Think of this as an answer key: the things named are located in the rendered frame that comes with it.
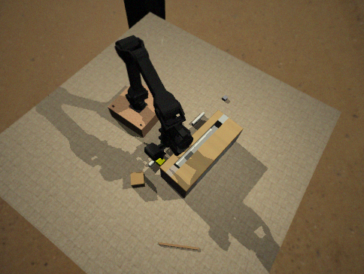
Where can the yellow-green block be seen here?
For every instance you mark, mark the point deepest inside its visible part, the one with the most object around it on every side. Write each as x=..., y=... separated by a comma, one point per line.
x=159, y=162

